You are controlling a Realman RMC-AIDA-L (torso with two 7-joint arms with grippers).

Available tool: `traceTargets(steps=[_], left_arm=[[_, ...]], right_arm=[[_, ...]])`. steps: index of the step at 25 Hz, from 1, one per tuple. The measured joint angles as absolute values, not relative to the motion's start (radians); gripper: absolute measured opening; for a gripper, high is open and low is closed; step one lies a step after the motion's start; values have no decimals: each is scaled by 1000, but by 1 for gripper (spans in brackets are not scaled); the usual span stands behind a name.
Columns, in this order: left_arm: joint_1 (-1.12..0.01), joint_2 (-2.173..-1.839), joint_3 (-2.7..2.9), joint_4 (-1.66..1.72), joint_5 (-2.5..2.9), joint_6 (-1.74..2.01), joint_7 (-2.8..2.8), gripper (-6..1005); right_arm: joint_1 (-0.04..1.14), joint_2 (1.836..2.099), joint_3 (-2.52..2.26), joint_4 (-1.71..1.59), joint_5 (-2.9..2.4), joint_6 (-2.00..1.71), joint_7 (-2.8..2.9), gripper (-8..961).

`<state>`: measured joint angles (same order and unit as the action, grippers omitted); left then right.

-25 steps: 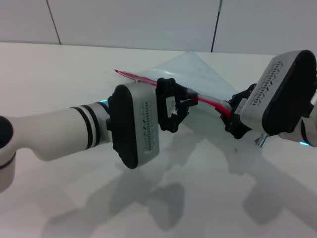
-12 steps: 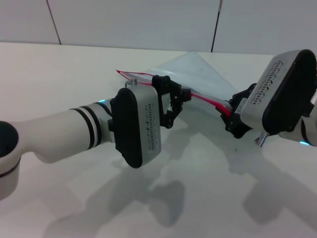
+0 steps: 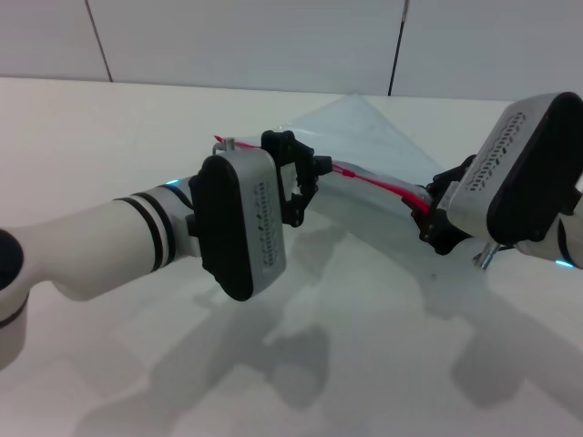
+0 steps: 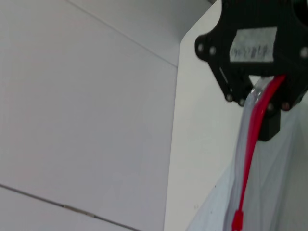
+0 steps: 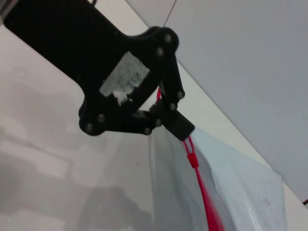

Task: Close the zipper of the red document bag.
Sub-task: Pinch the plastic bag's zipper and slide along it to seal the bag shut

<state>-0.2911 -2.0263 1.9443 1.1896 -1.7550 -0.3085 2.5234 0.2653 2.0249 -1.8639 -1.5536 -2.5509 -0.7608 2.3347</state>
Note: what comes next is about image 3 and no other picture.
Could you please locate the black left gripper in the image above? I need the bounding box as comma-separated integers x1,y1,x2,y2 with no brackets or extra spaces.
260,129,334,229

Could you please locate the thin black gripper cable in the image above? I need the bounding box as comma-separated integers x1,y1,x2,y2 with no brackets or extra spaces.
172,184,196,215

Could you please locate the clear document bag red zipper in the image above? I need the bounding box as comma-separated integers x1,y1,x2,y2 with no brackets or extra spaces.
213,93,443,256

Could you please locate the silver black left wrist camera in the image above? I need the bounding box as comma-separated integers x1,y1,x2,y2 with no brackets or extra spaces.
189,149,287,302

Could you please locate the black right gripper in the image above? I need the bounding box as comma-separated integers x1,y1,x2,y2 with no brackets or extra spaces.
400,155,477,256

